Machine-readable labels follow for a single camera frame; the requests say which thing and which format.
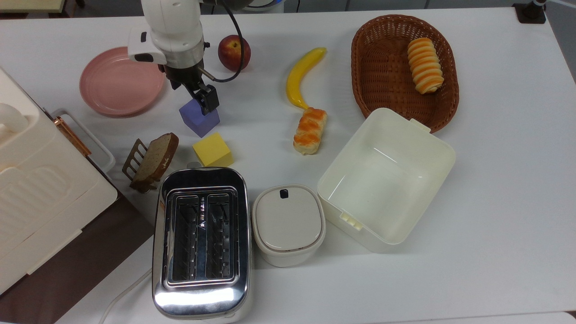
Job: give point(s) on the yellow banana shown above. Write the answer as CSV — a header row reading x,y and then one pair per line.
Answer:
x,y
298,78

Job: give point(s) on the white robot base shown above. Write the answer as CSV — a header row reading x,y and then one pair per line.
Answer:
x,y
270,4

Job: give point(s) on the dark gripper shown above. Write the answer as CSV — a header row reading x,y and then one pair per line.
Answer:
x,y
183,76

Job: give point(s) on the chrome two-slot toaster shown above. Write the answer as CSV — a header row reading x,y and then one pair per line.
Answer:
x,y
202,288

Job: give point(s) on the brown bread slice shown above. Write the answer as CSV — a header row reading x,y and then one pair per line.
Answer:
x,y
156,157

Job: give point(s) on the black table clamp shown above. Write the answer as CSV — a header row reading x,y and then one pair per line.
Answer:
x,y
531,12

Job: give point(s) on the purple cube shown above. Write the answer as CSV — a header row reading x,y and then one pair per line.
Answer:
x,y
194,119

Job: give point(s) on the cream open plastic box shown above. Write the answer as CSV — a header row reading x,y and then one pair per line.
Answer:
x,y
387,180

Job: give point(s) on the striped spiral bread roll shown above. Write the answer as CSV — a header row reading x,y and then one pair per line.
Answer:
x,y
424,65

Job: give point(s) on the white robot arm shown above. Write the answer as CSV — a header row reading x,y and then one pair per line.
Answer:
x,y
173,27

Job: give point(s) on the red apple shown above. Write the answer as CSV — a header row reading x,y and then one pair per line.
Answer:
x,y
230,54

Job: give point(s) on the white lidded square container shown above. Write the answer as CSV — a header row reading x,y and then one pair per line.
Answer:
x,y
288,222

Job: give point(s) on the large white appliance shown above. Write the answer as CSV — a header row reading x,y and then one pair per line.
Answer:
x,y
40,198

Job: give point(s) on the bronze toast rack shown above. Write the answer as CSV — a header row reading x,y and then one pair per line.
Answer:
x,y
131,163

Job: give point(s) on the brown wicker basket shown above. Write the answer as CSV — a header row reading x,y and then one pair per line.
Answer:
x,y
387,67

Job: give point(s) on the orange glazed bread loaf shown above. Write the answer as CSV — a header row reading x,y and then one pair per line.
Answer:
x,y
310,130

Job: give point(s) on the light wooden table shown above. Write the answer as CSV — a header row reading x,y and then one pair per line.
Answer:
x,y
27,4

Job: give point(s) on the yellow cube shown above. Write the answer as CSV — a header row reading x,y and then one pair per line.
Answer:
x,y
212,150

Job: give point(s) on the pink round plate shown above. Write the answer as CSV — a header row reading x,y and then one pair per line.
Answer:
x,y
114,85

